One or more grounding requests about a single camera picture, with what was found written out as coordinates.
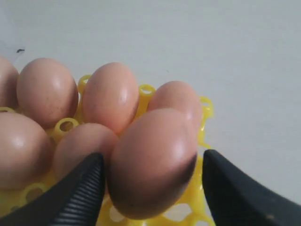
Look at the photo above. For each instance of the brown egg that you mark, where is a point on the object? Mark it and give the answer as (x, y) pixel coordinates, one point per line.
(81, 141)
(181, 96)
(8, 81)
(152, 164)
(111, 97)
(26, 151)
(47, 92)

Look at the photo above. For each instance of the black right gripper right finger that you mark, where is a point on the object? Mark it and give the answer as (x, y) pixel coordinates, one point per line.
(235, 199)

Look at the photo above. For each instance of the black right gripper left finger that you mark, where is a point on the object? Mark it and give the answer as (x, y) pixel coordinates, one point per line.
(74, 201)

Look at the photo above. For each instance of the yellow plastic egg tray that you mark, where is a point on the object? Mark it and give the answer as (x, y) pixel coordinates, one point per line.
(189, 210)

